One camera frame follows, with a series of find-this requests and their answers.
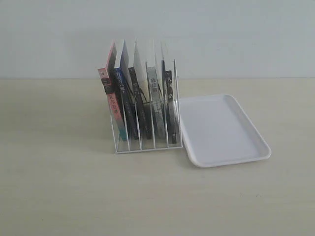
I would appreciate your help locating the black spine book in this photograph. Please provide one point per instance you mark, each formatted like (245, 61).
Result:
(169, 93)

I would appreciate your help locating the white plastic tray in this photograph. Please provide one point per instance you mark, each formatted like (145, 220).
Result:
(216, 131)

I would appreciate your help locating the dark brown spine book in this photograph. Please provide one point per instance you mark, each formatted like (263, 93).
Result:
(137, 75)

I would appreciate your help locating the grey spine book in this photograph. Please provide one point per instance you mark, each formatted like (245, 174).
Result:
(152, 75)

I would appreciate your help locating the blue moon cover book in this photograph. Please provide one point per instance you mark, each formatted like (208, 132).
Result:
(122, 75)

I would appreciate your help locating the pink spine book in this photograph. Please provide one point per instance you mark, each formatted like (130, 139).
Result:
(112, 90)

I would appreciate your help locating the white wire book rack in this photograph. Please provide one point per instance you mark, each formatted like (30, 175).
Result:
(155, 143)

